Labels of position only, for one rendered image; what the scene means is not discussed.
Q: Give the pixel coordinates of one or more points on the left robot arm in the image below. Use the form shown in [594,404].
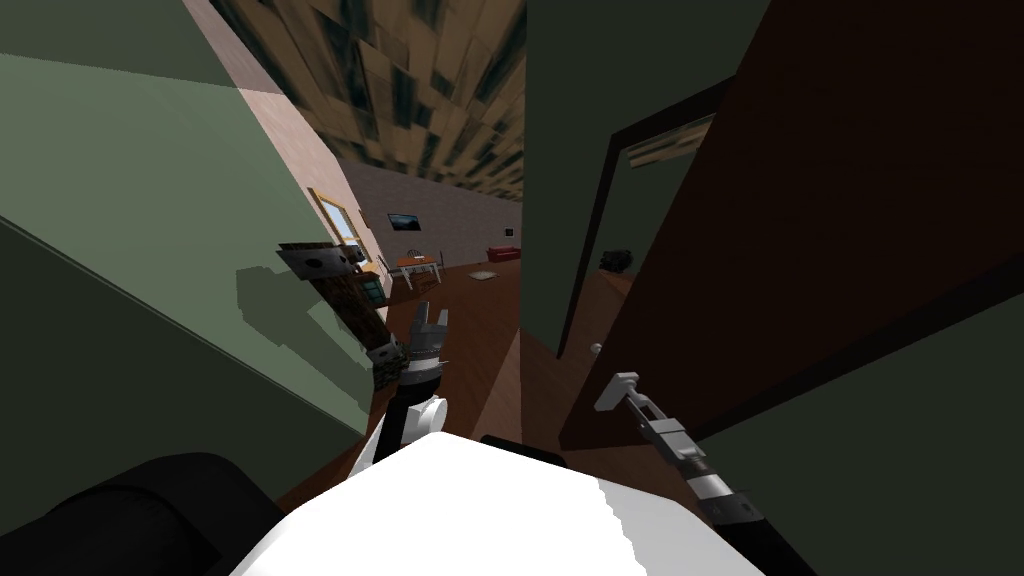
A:
[412,420]

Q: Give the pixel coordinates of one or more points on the red sofa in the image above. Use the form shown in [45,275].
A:
[504,254]

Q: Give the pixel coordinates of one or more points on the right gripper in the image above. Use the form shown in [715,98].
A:
[668,432]

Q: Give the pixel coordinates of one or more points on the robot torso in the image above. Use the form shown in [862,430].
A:
[480,520]

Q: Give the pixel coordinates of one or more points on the yellow framed window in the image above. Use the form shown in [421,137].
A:
[340,224]

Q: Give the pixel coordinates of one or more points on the dark brown door leaf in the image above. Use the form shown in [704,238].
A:
[808,208]

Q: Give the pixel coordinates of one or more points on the black rounded object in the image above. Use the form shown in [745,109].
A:
[616,261]

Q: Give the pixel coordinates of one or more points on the brown plank with metal brackets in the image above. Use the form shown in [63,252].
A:
[344,300]

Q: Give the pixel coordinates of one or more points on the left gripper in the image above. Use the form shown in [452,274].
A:
[424,346]

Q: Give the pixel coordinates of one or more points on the orange table with white legs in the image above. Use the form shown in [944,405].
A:
[418,264]

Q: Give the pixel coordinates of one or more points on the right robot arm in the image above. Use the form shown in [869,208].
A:
[724,496]

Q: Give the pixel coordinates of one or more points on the teal cabinet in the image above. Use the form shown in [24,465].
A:
[371,290]

